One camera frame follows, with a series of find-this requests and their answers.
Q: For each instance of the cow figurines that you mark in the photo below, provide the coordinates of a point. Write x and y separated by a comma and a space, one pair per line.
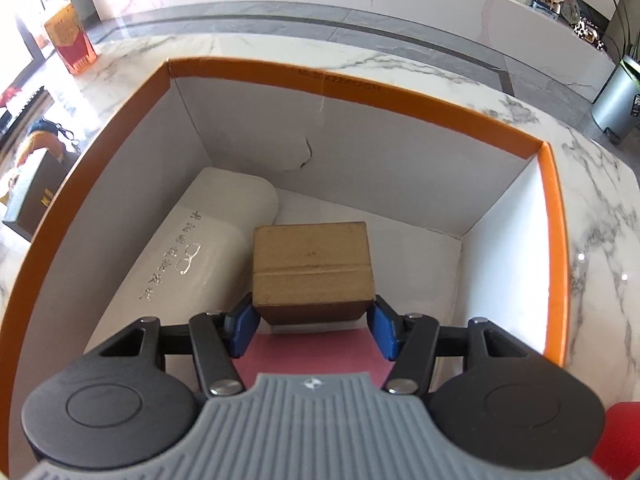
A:
589, 32

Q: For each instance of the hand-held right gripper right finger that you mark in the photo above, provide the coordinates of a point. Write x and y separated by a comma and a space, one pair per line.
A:
382, 330

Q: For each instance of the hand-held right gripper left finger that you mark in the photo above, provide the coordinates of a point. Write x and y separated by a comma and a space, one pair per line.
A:
242, 327

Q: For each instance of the blue tissue box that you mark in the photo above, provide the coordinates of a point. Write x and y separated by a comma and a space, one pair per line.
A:
545, 7

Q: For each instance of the wooden block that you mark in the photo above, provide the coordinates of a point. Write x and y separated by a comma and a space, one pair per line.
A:
310, 265

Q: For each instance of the grey cylindrical planter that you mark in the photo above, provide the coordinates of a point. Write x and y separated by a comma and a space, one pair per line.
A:
615, 105

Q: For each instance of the decorative plate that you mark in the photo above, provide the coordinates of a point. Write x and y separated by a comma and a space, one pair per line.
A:
571, 10

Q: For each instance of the plush toy with blue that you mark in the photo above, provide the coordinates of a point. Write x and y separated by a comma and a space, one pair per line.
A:
42, 140

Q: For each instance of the red mug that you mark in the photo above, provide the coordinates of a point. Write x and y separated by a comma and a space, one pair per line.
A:
625, 440

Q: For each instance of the white glasses case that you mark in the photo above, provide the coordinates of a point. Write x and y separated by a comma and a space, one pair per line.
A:
200, 240

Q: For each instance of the dark gift box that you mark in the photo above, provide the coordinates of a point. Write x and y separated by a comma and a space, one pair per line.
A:
35, 195

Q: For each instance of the orange-rimmed cardboard box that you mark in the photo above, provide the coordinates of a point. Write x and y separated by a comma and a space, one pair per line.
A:
400, 160

